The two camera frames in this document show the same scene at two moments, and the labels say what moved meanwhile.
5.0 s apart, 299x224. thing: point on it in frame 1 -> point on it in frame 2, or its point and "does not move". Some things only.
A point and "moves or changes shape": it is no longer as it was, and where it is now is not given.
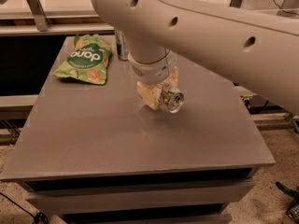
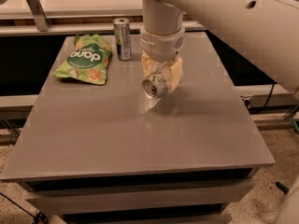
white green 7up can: [172, 99] moves or changes shape
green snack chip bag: [89, 60] does not move
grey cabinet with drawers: [92, 153] does not move
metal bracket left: [37, 11] does not move
